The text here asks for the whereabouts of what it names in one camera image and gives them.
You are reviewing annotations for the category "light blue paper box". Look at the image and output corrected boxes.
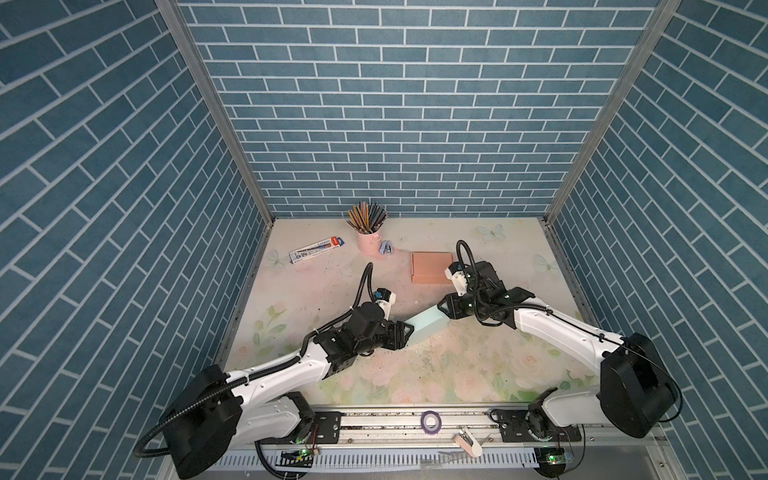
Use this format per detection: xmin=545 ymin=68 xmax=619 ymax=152
xmin=404 ymin=306 xmax=451 ymax=347

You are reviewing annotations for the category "orange paper box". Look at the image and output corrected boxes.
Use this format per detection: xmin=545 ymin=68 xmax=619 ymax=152
xmin=411 ymin=252 xmax=454 ymax=285

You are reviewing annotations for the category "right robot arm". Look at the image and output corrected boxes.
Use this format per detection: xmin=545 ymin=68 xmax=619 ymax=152
xmin=438 ymin=261 xmax=683 ymax=440

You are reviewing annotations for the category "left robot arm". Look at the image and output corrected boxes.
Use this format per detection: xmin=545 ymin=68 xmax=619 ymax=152
xmin=159 ymin=300 xmax=416 ymax=479

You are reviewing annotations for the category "white pen box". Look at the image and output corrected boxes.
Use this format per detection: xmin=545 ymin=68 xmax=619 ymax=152
xmin=289 ymin=236 xmax=345 ymax=264

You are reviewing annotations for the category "small blue stapler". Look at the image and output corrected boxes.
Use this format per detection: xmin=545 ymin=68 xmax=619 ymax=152
xmin=379 ymin=240 xmax=394 ymax=255

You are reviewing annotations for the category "purple tape roll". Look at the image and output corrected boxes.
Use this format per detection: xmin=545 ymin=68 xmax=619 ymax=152
xmin=420 ymin=410 xmax=442 ymax=435

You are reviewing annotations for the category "pink pencil cup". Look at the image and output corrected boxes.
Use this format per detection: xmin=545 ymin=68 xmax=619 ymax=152
xmin=357 ymin=232 xmax=382 ymax=256

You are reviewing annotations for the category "bundle of coloured pencils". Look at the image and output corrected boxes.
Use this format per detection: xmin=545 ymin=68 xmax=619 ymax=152
xmin=346 ymin=201 xmax=388 ymax=235

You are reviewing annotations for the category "white pink clip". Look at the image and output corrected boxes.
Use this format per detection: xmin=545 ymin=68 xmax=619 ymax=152
xmin=453 ymin=429 xmax=483 ymax=458

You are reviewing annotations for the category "right black cable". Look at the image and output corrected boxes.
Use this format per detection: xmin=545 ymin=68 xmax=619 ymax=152
xmin=454 ymin=239 xmax=685 ymax=425

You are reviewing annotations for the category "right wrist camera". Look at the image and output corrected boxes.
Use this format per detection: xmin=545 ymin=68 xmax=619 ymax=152
xmin=445 ymin=261 xmax=468 ymax=296

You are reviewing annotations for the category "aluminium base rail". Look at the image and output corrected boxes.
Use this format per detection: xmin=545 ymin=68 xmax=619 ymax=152
xmin=190 ymin=403 xmax=684 ymax=479

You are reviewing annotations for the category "left black corrugated cable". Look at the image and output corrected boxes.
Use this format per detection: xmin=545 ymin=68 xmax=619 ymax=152
xmin=131 ymin=261 xmax=376 ymax=480

